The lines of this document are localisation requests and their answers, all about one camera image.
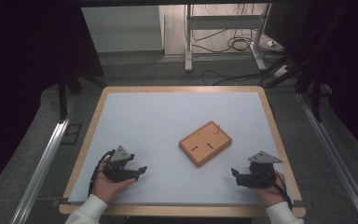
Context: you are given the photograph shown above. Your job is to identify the white table mat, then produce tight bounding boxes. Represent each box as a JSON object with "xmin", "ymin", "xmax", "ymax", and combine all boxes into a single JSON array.
[{"xmin": 68, "ymin": 91, "xmax": 295, "ymax": 205}]

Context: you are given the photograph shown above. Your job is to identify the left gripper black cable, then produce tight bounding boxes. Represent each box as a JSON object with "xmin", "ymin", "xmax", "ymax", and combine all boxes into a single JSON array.
[{"xmin": 88, "ymin": 149, "xmax": 117, "ymax": 199}]

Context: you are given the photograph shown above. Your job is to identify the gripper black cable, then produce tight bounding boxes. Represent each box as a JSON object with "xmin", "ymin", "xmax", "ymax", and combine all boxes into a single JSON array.
[
  {"xmin": 88, "ymin": 149, "xmax": 117, "ymax": 199},
  {"xmin": 273, "ymin": 172, "xmax": 294, "ymax": 211}
]

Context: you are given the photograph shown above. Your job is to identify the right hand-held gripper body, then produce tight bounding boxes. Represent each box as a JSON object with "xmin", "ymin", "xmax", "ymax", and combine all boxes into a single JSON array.
[{"xmin": 244, "ymin": 150, "xmax": 283, "ymax": 189}]

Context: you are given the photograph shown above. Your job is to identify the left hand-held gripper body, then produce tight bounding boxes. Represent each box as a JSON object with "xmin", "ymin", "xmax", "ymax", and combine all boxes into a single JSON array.
[{"xmin": 103, "ymin": 145, "xmax": 131, "ymax": 183}]

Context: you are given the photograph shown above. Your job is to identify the person's right hand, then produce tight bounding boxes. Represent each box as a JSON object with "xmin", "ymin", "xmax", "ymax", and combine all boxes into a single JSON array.
[{"xmin": 250, "ymin": 171, "xmax": 288, "ymax": 208}]

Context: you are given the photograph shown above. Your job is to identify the wooden photo frame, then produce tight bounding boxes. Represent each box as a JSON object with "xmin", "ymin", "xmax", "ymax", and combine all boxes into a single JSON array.
[{"xmin": 178, "ymin": 120, "xmax": 233, "ymax": 168}]

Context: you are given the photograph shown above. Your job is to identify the black metal stand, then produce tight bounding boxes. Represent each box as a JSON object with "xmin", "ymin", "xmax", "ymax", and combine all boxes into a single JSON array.
[
  {"xmin": 294, "ymin": 60, "xmax": 324, "ymax": 123},
  {"xmin": 56, "ymin": 68, "xmax": 107, "ymax": 121}
]

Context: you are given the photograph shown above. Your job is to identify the white panel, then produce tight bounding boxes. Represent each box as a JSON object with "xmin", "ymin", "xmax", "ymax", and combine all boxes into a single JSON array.
[{"xmin": 81, "ymin": 5, "xmax": 165, "ymax": 53}]

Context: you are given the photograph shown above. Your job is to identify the white metal desk frame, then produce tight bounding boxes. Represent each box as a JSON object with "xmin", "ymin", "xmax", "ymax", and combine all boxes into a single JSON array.
[{"xmin": 184, "ymin": 3, "xmax": 272, "ymax": 74}]

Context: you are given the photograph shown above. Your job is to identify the long black floor cable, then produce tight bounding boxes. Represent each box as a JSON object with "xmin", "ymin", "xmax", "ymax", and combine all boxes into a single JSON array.
[{"xmin": 201, "ymin": 55, "xmax": 291, "ymax": 87}]

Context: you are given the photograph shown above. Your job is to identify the white power strip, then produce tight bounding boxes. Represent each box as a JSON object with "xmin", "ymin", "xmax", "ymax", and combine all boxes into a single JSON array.
[{"xmin": 273, "ymin": 63, "xmax": 294, "ymax": 78}]

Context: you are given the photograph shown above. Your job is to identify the aluminium rail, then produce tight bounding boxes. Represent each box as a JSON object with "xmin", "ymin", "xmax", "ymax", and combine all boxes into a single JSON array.
[
  {"xmin": 296, "ymin": 92, "xmax": 358, "ymax": 224},
  {"xmin": 9, "ymin": 114, "xmax": 73, "ymax": 224}
]

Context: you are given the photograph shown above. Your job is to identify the person's left hand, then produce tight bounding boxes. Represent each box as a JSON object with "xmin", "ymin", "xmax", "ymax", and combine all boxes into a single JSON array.
[{"xmin": 92, "ymin": 155, "xmax": 137, "ymax": 203}]

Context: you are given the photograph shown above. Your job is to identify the black floor cable bundle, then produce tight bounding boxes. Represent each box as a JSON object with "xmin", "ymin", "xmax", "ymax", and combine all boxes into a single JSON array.
[{"xmin": 191, "ymin": 28, "xmax": 285, "ymax": 54}]

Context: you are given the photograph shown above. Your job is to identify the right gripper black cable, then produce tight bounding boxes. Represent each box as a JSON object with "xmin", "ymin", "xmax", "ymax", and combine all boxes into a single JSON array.
[{"xmin": 273, "ymin": 172, "xmax": 294, "ymax": 211}]

